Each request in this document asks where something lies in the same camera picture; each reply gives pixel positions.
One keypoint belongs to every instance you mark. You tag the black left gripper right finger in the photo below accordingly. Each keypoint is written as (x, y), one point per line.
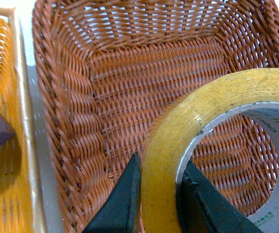
(203, 209)

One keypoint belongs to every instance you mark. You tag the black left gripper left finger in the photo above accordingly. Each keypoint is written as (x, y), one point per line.
(121, 211)

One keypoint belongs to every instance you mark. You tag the yellow packing tape roll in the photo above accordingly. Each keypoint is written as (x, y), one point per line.
(229, 129)

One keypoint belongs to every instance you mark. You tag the yellow wicker basket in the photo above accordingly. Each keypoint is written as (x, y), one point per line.
(21, 208)

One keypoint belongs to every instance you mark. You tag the brown wicker basket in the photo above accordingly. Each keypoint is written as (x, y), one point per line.
(107, 68)

